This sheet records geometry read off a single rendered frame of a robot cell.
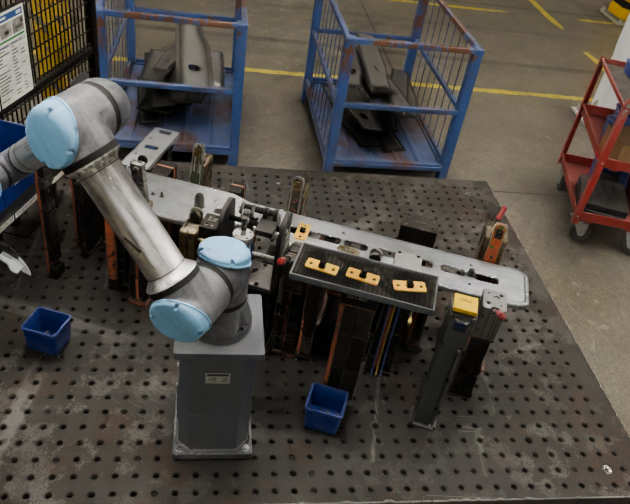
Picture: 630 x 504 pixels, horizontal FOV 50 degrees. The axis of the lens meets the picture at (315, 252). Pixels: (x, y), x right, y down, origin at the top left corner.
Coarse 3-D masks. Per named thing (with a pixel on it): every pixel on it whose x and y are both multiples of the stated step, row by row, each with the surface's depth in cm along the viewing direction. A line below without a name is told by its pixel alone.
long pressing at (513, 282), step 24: (168, 192) 216; (192, 192) 218; (216, 192) 219; (168, 216) 205; (240, 216) 211; (312, 240) 206; (360, 240) 209; (384, 240) 211; (432, 264) 205; (456, 264) 207; (480, 264) 208; (456, 288) 197; (480, 288) 199; (504, 288) 200; (528, 288) 203
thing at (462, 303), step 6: (456, 294) 170; (462, 294) 170; (456, 300) 168; (462, 300) 168; (468, 300) 169; (474, 300) 169; (456, 306) 166; (462, 306) 166; (468, 306) 167; (474, 306) 167; (462, 312) 166; (468, 312) 166; (474, 312) 165
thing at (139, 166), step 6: (144, 156) 190; (132, 162) 187; (138, 162) 189; (144, 162) 188; (132, 168) 187; (138, 168) 187; (144, 168) 189; (132, 174) 190; (138, 174) 189; (144, 174) 190; (138, 180) 191; (144, 180) 191; (138, 186) 193; (144, 186) 192; (144, 192) 194
